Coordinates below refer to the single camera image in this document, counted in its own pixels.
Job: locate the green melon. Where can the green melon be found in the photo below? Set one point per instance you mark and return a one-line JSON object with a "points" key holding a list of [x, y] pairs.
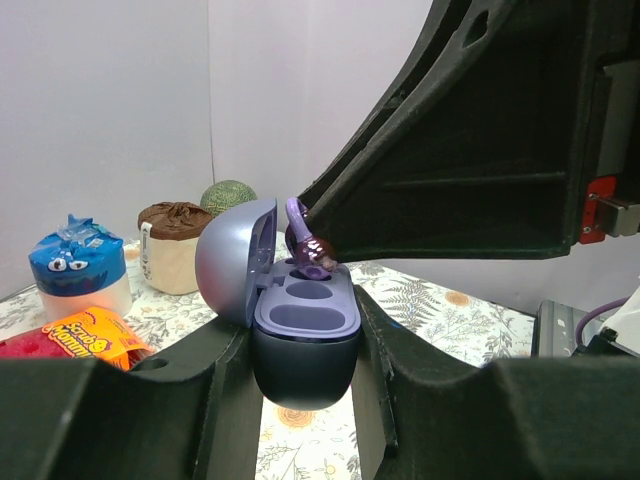
{"points": [[225, 195]]}

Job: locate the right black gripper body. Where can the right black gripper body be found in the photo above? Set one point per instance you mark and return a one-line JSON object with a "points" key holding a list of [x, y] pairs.
{"points": [[604, 148]]}

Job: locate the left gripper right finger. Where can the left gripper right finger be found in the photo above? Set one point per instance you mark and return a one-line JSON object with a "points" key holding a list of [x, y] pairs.
{"points": [[423, 414]]}

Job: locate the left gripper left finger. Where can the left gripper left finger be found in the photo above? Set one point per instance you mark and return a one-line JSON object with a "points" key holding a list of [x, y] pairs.
{"points": [[191, 411]]}

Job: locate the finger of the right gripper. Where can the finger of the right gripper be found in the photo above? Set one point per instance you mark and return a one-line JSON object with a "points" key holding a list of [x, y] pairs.
{"points": [[470, 153]]}

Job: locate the purple earbud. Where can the purple earbud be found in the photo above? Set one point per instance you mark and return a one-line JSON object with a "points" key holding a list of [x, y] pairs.
{"points": [[312, 256]]}

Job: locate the purple earbud case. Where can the purple earbud case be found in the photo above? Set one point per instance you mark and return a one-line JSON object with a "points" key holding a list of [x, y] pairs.
{"points": [[304, 333]]}

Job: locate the pink orange candy box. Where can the pink orange candy box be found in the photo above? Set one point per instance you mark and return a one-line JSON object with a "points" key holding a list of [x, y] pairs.
{"points": [[93, 333]]}

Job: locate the brown topped paper roll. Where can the brown topped paper roll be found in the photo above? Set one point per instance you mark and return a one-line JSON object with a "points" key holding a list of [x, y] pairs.
{"points": [[169, 233]]}

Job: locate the blue wrapped paper roll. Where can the blue wrapped paper roll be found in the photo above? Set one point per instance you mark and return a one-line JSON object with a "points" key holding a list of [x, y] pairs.
{"points": [[81, 265]]}

